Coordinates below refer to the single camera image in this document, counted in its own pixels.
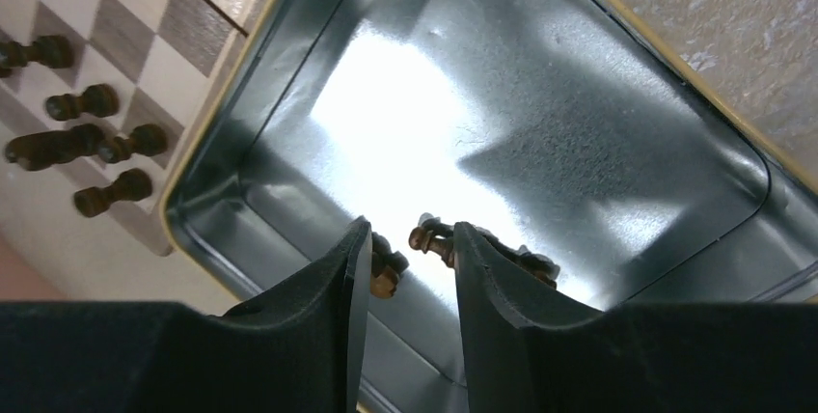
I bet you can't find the dark chess piece in tin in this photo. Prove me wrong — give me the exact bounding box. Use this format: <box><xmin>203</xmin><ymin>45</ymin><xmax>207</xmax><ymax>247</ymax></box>
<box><xmin>408</xmin><ymin>217</ymin><xmax>560</xmax><ymax>289</ymax></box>

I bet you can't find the metal gold-rimmed tin tray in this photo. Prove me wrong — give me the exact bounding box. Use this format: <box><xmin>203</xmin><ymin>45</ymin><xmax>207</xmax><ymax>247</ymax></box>
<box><xmin>162</xmin><ymin>0</ymin><xmax>817</xmax><ymax>412</ymax></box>

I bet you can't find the orange plastic basket tray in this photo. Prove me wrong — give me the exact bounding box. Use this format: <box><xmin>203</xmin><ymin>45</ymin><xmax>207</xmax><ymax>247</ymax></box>
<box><xmin>1</xmin><ymin>237</ymin><xmax>66</xmax><ymax>301</ymax></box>

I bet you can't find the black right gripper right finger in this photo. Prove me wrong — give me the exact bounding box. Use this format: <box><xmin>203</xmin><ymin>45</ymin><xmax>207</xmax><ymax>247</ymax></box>
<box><xmin>453</xmin><ymin>222</ymin><xmax>817</xmax><ymax>412</ymax></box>

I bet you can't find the wooden chess board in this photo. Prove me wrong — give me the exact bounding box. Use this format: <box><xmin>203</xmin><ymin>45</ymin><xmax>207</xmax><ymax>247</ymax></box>
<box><xmin>1</xmin><ymin>0</ymin><xmax>268</xmax><ymax>256</ymax></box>

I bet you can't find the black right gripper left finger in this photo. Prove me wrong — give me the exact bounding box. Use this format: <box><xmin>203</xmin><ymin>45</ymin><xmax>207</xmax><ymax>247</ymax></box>
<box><xmin>1</xmin><ymin>218</ymin><xmax>372</xmax><ymax>412</ymax></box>

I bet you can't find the dark chess piece on board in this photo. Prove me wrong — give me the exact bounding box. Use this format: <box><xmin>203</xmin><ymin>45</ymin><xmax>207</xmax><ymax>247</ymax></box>
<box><xmin>72</xmin><ymin>169</ymin><xmax>153</xmax><ymax>218</ymax></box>
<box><xmin>3</xmin><ymin>124</ymin><xmax>106</xmax><ymax>172</ymax></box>
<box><xmin>44</xmin><ymin>84</ymin><xmax>120</xmax><ymax>122</ymax></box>

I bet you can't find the dark chess piece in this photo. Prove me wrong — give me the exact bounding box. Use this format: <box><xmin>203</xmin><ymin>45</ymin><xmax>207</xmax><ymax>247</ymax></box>
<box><xmin>3</xmin><ymin>124</ymin><xmax>106</xmax><ymax>172</ymax></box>
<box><xmin>370</xmin><ymin>232</ymin><xmax>409</xmax><ymax>299</ymax></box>
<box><xmin>44</xmin><ymin>84</ymin><xmax>120</xmax><ymax>122</ymax></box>
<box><xmin>97</xmin><ymin>124</ymin><xmax>169</xmax><ymax>164</ymax></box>
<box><xmin>72</xmin><ymin>169</ymin><xmax>153</xmax><ymax>218</ymax></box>
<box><xmin>408</xmin><ymin>217</ymin><xmax>560</xmax><ymax>289</ymax></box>

